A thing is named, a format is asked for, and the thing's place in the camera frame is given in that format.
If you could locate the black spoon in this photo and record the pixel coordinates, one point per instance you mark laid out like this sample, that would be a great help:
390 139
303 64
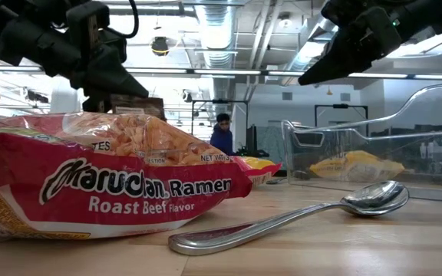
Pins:
276 181

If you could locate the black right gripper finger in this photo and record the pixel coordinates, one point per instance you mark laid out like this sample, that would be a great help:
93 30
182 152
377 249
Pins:
359 50

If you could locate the brown snack packet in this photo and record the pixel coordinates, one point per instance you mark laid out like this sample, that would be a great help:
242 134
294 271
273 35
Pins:
136 105

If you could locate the long ceiling light strip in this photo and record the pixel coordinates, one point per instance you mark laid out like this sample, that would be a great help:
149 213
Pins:
225 71

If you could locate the person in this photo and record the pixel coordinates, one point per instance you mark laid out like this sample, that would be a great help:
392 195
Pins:
223 138

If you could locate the yellow ramen packet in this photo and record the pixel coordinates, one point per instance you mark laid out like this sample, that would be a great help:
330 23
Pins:
355 165

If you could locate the dark background monitor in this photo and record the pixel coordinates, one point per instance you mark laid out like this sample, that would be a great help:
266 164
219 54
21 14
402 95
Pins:
251 140

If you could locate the clear plastic container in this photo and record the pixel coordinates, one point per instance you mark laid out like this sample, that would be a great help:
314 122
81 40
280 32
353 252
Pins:
428 161

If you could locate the red beef ramen packet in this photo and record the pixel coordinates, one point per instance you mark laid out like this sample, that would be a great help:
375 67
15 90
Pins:
257 166

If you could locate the silver metal spoon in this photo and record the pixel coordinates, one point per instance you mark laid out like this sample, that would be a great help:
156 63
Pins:
282 222

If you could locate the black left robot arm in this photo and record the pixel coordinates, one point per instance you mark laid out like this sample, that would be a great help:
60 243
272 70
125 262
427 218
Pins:
14 34

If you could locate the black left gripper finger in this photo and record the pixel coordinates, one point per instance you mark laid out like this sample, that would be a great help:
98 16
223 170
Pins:
113 80
94 104

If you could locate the roast beef ramen packet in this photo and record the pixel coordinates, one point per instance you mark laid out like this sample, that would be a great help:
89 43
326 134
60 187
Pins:
109 191

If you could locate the silver ventilation duct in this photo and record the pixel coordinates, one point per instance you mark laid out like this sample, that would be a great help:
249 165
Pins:
215 38

